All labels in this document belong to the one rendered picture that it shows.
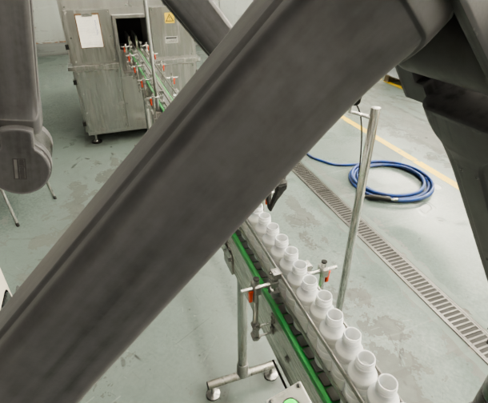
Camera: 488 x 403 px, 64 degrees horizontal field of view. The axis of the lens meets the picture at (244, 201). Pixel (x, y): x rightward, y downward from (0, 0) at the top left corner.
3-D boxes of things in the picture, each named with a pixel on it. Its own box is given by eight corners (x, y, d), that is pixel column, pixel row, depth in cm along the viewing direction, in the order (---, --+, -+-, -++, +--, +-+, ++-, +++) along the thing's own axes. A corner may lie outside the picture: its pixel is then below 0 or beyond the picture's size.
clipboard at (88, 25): (104, 47, 401) (98, 12, 384) (81, 49, 394) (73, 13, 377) (104, 46, 404) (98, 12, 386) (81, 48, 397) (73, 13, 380)
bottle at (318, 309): (334, 343, 99) (342, 297, 90) (318, 356, 96) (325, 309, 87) (317, 328, 103) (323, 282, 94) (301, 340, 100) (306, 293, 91)
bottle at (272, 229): (277, 261, 126) (279, 219, 117) (282, 273, 121) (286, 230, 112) (259, 263, 125) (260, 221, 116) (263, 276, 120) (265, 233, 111)
